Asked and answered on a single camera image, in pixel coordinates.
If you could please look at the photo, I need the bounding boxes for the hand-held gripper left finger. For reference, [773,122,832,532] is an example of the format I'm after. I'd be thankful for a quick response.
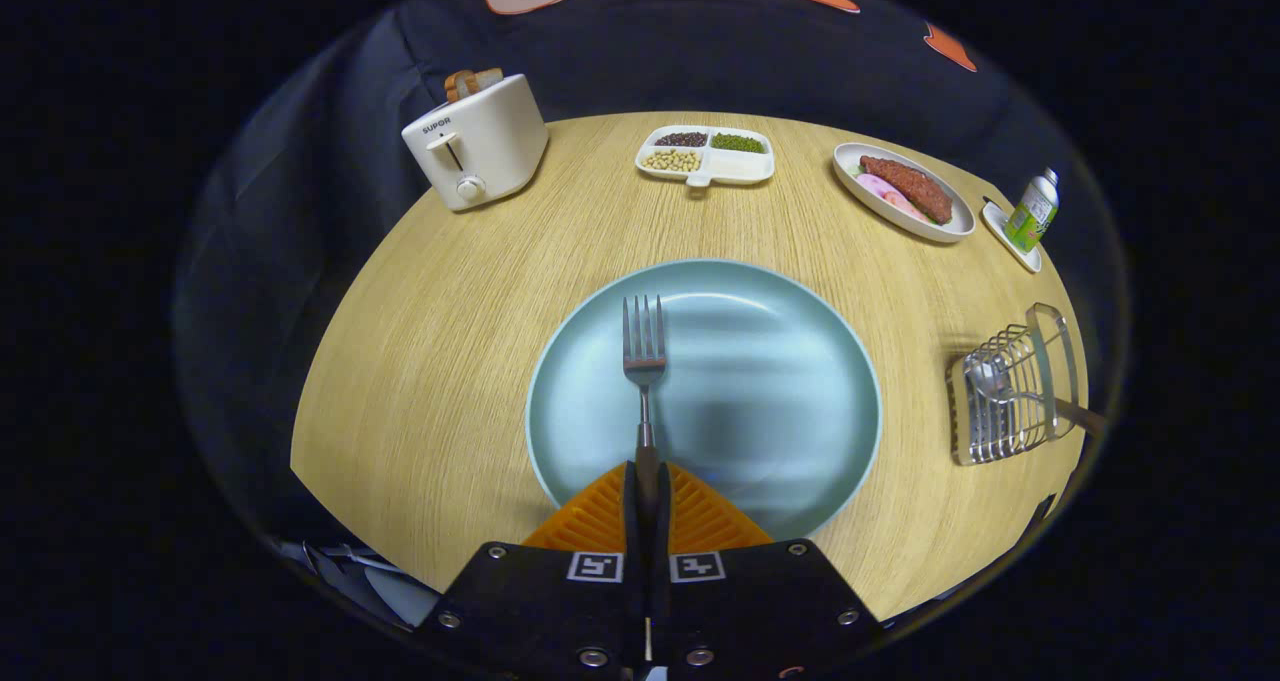
[420,461,649,678]

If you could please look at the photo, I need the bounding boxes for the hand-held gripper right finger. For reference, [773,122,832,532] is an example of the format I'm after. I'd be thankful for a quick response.
[645,461,887,678]

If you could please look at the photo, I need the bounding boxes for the wooden handle metal fork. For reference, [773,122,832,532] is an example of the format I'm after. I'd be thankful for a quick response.
[622,295,668,522]

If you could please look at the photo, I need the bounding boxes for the wooden handle metal spoon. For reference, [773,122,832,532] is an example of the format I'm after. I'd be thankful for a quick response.
[965,359,1109,437]

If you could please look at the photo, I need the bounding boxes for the pale green round plate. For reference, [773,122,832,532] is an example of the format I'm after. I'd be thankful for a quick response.
[525,259,883,542]

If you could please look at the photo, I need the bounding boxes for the white divided dish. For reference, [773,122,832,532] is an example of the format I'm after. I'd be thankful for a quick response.
[635,125,776,189]

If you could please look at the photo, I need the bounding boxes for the white square coaster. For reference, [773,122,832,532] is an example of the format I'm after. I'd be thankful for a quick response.
[981,201,1043,274]

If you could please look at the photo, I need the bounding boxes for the brown steak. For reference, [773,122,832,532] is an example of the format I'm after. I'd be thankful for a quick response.
[859,155,954,226]

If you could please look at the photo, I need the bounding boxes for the white oval plate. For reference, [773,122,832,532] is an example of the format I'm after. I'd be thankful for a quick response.
[833,142,976,244]

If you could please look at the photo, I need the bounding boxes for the cream white toaster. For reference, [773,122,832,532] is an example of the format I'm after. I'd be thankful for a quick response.
[401,73,549,212]

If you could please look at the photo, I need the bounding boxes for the green label metal bottle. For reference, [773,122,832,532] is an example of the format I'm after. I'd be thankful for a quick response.
[1004,168,1060,253]

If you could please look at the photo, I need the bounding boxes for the metal wire basket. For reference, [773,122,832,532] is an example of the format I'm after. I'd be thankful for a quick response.
[946,303,1081,466]

